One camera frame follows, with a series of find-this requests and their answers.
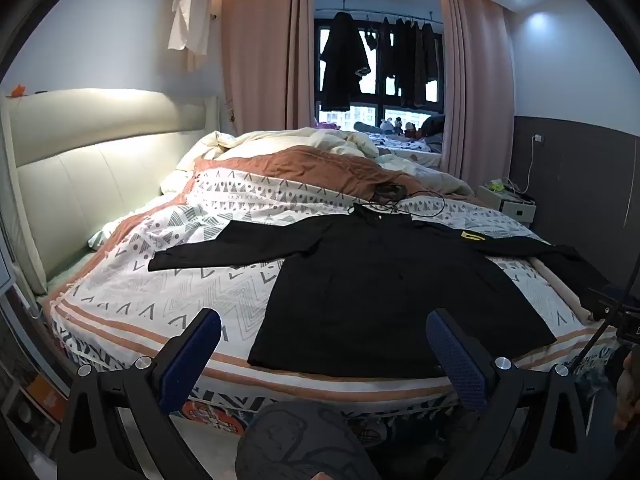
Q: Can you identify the pink curtain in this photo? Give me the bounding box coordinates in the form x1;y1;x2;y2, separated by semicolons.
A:
440;0;516;183
220;0;316;136

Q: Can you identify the person's right hand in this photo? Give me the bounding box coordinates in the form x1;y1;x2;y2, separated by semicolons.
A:
614;355;640;431

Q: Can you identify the white charger cable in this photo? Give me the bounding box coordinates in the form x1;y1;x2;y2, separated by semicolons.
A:
520;140;541;196

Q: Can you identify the bedside shelf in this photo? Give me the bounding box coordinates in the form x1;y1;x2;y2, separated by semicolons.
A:
0;280;66;461

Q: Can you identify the brown quilt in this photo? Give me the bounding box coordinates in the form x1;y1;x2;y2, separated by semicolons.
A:
192;145;486;206

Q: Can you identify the white hanging garment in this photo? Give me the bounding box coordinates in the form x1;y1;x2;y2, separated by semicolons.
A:
167;0;213;56

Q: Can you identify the printed bed sheet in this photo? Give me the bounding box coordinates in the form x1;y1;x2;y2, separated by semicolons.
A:
65;340;616;461

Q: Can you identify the black cable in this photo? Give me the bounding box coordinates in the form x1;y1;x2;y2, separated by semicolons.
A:
350;185;448;218

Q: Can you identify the row of dark hanging clothes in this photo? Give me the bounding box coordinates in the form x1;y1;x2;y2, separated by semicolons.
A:
372;15;441;111

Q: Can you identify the black hanging jacket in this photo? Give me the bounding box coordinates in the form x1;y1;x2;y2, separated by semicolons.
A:
319;11;372;112

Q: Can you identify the person's grey trouser leg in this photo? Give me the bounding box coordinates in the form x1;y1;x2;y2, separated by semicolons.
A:
235;400;371;480

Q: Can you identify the white patterned blanket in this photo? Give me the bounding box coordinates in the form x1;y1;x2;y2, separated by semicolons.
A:
47;167;618;411

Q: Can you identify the cream duvet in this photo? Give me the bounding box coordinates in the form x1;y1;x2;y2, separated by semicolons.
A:
160;127;476;196

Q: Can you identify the cream padded headboard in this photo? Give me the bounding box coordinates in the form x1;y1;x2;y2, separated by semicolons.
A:
0;87;221;296

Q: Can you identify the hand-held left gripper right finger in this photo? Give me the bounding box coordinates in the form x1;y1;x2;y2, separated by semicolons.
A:
425;308;591;480

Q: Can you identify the black long-sleeve shirt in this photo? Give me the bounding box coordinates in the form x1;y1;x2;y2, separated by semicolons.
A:
148;203;613;378

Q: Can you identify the white nightstand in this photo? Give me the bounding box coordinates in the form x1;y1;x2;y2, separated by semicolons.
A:
475;184;538;226

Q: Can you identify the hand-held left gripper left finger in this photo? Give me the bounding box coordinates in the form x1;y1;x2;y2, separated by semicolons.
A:
55;308;222;480

